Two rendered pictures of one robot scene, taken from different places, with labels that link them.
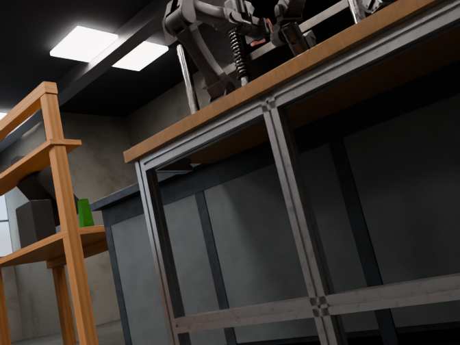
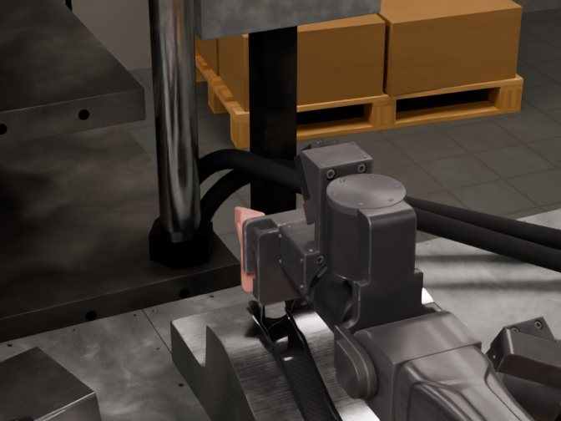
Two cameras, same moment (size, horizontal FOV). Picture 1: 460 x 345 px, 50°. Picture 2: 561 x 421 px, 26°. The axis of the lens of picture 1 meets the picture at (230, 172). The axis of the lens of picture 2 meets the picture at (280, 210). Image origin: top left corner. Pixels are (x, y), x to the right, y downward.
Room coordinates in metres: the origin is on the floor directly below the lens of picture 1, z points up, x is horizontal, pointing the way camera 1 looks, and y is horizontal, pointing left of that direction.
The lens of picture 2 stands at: (1.41, 0.55, 1.69)
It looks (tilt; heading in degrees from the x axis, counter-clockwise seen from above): 28 degrees down; 297
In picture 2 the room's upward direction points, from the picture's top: straight up
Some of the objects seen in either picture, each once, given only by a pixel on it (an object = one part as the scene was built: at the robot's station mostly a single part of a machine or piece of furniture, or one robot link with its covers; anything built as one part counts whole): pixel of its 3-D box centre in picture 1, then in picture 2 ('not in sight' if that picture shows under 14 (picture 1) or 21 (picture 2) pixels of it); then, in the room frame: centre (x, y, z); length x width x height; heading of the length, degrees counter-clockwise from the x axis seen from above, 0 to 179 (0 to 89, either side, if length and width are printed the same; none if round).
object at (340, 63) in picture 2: not in sight; (350, 43); (3.01, -3.19, 0.19); 1.09 x 0.78 x 0.38; 50
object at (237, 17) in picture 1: (231, 14); (379, 283); (1.67, -0.14, 1.24); 0.12 x 0.09 x 0.12; 139
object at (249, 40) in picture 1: (252, 29); (326, 269); (1.74, -0.20, 1.20); 0.10 x 0.07 x 0.07; 49
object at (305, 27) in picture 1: (300, 58); not in sight; (2.93, -0.59, 1.51); 1.10 x 0.70 x 0.05; 51
